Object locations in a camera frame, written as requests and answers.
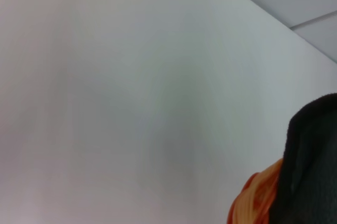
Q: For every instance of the grey towel with black trim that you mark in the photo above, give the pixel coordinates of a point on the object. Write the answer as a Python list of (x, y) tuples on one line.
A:
[(310, 155)]

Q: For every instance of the orange woven plastic basket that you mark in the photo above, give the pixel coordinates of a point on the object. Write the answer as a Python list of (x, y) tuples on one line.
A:
[(252, 200)]

